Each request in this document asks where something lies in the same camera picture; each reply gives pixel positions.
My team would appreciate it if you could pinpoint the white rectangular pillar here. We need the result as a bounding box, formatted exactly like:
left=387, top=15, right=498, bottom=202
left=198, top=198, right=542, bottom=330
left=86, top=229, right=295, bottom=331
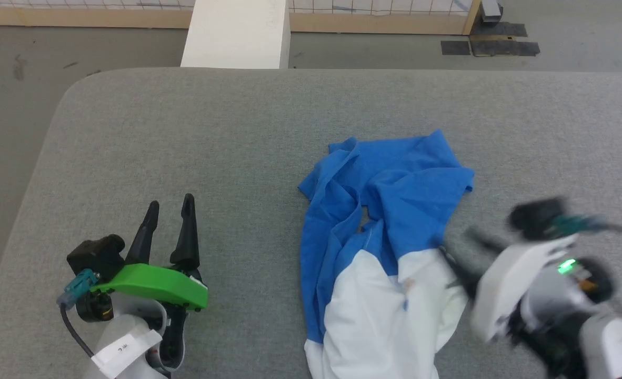
left=180, top=0, right=291, bottom=69

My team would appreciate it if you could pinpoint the grey fabric sofa cushion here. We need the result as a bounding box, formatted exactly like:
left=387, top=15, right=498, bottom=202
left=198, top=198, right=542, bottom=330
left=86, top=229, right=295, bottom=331
left=0, top=67, right=622, bottom=379

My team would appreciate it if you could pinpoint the grey metal foot bracket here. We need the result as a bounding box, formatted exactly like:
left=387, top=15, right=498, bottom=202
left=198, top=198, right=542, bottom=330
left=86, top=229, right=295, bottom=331
left=480, top=0, right=503, bottom=25

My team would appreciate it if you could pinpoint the blue and white garment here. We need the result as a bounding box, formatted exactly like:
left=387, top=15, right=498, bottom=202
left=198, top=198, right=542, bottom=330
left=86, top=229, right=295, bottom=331
left=298, top=129, right=475, bottom=379

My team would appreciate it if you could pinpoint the black cable with teal plug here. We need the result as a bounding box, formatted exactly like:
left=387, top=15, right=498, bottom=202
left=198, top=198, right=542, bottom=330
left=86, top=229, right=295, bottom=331
left=553, top=213, right=622, bottom=242
left=56, top=268, right=101, bottom=358

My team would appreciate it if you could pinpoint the light wooden baseboard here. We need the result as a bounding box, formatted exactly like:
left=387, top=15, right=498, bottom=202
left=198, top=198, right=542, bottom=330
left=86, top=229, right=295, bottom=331
left=0, top=6, right=472, bottom=36

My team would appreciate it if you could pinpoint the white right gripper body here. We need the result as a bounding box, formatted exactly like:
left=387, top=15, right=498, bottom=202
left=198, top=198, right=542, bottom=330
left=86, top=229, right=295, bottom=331
left=471, top=236, right=579, bottom=344

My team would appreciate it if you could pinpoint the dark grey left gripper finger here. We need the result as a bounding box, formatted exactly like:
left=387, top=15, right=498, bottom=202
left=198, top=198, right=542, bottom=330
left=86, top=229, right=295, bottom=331
left=125, top=201, right=160, bottom=266
left=169, top=193, right=203, bottom=281

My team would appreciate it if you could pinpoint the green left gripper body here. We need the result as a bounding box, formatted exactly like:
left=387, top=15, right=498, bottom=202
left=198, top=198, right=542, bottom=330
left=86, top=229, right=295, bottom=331
left=90, top=264, right=209, bottom=369

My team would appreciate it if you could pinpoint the light wooden frame post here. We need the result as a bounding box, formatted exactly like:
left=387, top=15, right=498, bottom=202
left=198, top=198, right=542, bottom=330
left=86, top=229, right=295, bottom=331
left=461, top=0, right=483, bottom=36

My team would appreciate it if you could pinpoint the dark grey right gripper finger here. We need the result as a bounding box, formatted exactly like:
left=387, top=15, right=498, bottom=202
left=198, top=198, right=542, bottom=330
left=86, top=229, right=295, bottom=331
left=439, top=246, right=479, bottom=302
left=465, top=226, right=510, bottom=255

